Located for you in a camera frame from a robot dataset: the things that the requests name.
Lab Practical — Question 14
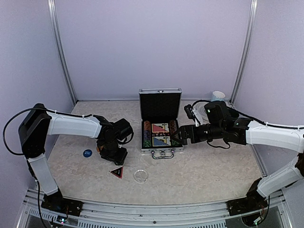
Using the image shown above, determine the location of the red dice row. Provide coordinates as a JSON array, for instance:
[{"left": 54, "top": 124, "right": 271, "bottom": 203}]
[{"left": 152, "top": 133, "right": 170, "bottom": 137}]

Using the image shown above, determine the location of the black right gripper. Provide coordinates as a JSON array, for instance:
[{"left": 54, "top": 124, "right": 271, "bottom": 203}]
[{"left": 171, "top": 123, "right": 224, "bottom": 145}]

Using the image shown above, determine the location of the green chip stack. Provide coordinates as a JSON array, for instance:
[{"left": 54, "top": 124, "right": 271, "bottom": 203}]
[{"left": 143, "top": 139, "right": 152, "bottom": 148}]

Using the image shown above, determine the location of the light blue ribbed cup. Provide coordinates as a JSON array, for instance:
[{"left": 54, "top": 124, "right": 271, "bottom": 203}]
[{"left": 211, "top": 91, "right": 226, "bottom": 102}]

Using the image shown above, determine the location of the black triangular dealer button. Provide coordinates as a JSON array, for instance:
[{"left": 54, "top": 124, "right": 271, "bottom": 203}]
[{"left": 110, "top": 166, "right": 124, "bottom": 179}]

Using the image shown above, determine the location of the left poker chip row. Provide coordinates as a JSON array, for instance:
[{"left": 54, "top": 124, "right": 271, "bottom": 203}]
[{"left": 143, "top": 121, "right": 152, "bottom": 140}]

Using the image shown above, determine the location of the dark green mug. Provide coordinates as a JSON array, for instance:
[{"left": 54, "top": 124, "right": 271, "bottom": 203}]
[{"left": 229, "top": 110, "right": 239, "bottom": 120}]

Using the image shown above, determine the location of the aluminium poker case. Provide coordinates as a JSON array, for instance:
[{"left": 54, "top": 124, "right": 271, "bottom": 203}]
[{"left": 139, "top": 88, "right": 183, "bottom": 160}]

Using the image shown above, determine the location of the red playing card deck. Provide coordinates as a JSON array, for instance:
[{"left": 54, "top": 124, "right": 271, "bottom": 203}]
[{"left": 152, "top": 123, "right": 170, "bottom": 133}]

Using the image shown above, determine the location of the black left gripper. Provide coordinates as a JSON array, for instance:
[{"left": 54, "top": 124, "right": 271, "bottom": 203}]
[{"left": 100, "top": 139, "right": 128, "bottom": 165}]

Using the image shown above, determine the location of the poker chip row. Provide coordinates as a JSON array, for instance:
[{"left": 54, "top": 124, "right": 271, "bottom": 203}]
[
  {"left": 169, "top": 120, "right": 178, "bottom": 133},
  {"left": 143, "top": 121, "right": 152, "bottom": 140}
]

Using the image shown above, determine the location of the blue small blind button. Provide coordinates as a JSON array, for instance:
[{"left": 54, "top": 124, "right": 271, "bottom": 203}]
[{"left": 83, "top": 149, "right": 93, "bottom": 158}]

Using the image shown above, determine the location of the right poker chip row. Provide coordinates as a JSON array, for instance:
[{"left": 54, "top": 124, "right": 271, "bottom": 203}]
[{"left": 169, "top": 120, "right": 178, "bottom": 133}]

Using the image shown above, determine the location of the right aluminium frame post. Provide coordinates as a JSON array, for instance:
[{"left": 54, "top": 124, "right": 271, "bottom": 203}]
[{"left": 229, "top": 0, "right": 258, "bottom": 106}]

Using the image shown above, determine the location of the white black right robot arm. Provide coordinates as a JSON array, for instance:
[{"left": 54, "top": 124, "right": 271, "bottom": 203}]
[{"left": 172, "top": 101, "right": 304, "bottom": 216}]

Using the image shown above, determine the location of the green chip group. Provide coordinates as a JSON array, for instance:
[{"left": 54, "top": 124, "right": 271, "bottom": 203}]
[{"left": 172, "top": 140, "right": 180, "bottom": 146}]

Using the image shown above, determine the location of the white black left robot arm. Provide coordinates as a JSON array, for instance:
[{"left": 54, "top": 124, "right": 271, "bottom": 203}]
[{"left": 2, "top": 103, "right": 134, "bottom": 217}]

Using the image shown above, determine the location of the front aluminium rail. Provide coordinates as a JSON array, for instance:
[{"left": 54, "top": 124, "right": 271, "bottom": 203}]
[{"left": 16, "top": 195, "right": 292, "bottom": 228}]

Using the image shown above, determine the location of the white swirl plate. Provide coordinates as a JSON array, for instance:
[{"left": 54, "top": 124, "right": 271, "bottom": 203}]
[{"left": 195, "top": 102, "right": 208, "bottom": 121}]

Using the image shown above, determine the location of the clear round plastic lid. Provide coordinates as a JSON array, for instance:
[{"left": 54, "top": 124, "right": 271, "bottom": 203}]
[{"left": 133, "top": 169, "right": 149, "bottom": 183}]

